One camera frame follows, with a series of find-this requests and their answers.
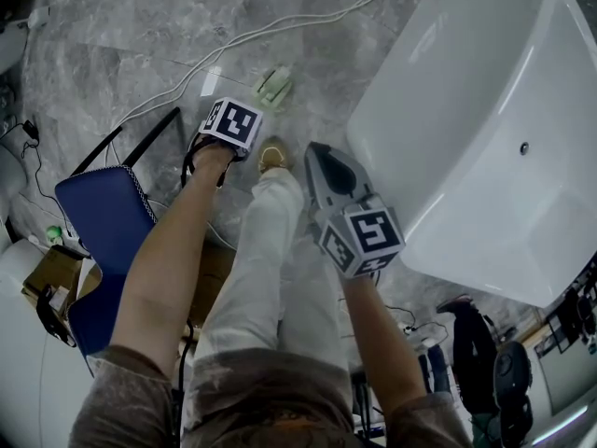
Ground large white ceramic fixture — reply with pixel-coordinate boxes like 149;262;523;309
0;239;97;448

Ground person's tan shoe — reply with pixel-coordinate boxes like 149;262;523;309
256;135;296;175

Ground person's beige printed shirt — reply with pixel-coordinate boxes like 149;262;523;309
69;343;472;448

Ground white power adapter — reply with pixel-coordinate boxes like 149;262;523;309
26;6;51;31

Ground blue upholstered chair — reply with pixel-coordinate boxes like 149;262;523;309
54;106;183;361

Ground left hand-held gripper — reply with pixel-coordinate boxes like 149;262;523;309
198;96;265;161

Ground white power strip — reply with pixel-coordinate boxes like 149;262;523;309
59;231;92;257

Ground person's white trousers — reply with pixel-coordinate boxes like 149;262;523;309
185;168;358;438

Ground person's right forearm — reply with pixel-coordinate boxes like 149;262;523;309
338;273;428;419

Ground person's left forearm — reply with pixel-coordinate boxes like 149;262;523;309
107;147;237;382

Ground black power adapter cable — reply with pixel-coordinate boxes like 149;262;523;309
0;118;64;218

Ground white bathtub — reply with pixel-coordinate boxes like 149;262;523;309
345;0;597;308

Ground black strap pouch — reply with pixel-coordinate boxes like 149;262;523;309
35;285;78;348

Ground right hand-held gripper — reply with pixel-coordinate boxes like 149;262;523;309
304;141;407;279

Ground white floor cable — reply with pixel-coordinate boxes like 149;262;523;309
111;0;444;133

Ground black-printed cardboard box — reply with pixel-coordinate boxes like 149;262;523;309
21;245;102;319

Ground pale green long-handled brush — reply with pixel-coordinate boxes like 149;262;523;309
258;64;295;106

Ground black shelf rack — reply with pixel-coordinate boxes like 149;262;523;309
535;259;597;358

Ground black round device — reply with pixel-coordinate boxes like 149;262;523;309
493;341;535;445

